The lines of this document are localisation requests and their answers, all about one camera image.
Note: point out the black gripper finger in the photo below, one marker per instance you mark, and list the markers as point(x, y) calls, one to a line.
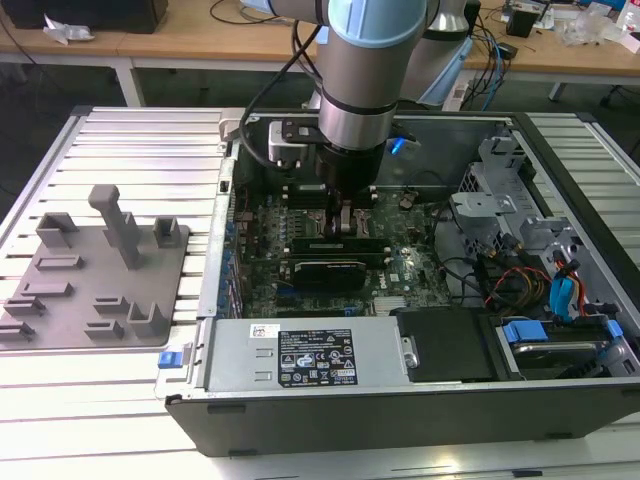
point(332, 215)
point(350, 217)

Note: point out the green RAM stick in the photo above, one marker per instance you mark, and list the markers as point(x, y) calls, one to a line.
point(350, 246)

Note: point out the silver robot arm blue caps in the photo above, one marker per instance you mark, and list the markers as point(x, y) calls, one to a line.
point(370, 75)

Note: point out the RAM stick with white label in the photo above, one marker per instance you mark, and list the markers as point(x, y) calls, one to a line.
point(310, 187)

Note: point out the black RAM slot bank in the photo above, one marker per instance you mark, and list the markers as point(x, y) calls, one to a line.
point(300, 200)
point(340, 256)

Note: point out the round coin cell battery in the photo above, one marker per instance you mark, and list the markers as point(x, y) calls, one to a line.
point(406, 200)

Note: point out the black graphics card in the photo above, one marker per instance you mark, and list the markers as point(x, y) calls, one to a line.
point(330, 277)

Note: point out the green motherboard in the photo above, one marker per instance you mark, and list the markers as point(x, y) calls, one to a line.
point(415, 250)

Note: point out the small silver heatsink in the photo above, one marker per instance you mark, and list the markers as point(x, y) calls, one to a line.
point(390, 306)

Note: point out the grey plastic case latch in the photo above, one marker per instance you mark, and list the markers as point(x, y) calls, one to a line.
point(230, 125)

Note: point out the grey metal drive cage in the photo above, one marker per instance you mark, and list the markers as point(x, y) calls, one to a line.
point(480, 205)

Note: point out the white power strip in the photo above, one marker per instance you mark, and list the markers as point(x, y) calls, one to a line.
point(457, 95)

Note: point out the black plastic cover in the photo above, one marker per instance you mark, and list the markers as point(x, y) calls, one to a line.
point(440, 345)

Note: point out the silver power supply unit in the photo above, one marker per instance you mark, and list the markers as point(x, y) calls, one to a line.
point(240, 360)

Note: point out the small black adapter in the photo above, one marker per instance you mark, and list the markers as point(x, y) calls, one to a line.
point(507, 50)

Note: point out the tall black speaker box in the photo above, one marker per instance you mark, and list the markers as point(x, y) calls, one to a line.
point(474, 15)

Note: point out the hard disk in blue carrier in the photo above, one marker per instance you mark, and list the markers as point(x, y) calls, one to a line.
point(522, 332)

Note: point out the open black PC case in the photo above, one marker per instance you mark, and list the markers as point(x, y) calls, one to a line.
point(400, 425)

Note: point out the blue case latch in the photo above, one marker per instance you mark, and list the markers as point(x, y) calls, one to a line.
point(169, 361)

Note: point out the small black box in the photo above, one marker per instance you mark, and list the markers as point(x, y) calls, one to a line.
point(522, 24)

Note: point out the grey parts rack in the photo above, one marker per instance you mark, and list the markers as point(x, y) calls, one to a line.
point(100, 320)

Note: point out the clear plastic bags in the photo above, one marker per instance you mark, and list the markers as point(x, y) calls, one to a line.
point(585, 27)

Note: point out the large black box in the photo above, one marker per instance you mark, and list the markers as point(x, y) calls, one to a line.
point(100, 15)

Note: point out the crumpled white paper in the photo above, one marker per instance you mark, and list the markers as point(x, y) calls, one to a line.
point(70, 32)

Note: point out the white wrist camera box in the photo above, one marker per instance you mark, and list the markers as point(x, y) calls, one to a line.
point(282, 150)

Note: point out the wooden desk white frame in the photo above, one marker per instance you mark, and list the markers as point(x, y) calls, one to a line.
point(175, 47)

